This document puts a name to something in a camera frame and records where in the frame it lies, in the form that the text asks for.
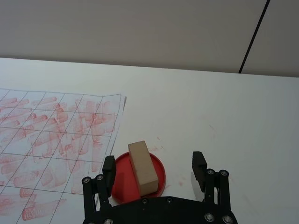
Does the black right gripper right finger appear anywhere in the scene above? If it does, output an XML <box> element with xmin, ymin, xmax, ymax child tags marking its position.
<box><xmin>191</xmin><ymin>151</ymin><xmax>232</xmax><ymax>212</ymax></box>

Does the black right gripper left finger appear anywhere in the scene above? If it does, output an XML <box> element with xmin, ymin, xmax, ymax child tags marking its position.
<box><xmin>81</xmin><ymin>155</ymin><xmax>117</xmax><ymax>224</ymax></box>

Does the round red ink dish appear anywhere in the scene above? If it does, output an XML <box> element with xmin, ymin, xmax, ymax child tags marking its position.
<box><xmin>111</xmin><ymin>151</ymin><xmax>167</xmax><ymax>204</ymax></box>

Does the rectangular wooden stamp block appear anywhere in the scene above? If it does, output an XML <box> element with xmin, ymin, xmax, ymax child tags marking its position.
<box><xmin>128</xmin><ymin>140</ymin><xmax>160</xmax><ymax>196</ymax></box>

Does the gridded paper with red stamps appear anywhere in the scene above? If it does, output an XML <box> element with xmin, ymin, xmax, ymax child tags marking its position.
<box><xmin>0</xmin><ymin>88</ymin><xmax>124</xmax><ymax>224</ymax></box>

